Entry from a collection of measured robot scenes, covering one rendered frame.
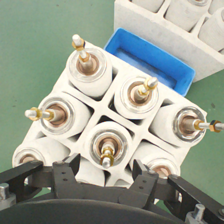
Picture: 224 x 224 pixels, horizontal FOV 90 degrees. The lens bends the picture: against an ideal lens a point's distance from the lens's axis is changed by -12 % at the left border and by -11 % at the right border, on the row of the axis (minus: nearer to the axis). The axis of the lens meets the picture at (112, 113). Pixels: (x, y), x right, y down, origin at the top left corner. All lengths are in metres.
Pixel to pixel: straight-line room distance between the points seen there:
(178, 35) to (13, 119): 0.68
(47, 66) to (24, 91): 0.15
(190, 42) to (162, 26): 0.09
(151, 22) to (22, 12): 0.63
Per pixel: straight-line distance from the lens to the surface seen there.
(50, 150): 0.30
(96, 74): 0.26
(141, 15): 0.44
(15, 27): 0.81
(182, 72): 0.51
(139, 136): 0.32
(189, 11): 0.42
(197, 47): 0.45
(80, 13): 0.70
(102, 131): 0.24
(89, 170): 0.29
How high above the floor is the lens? 0.49
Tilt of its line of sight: 87 degrees down
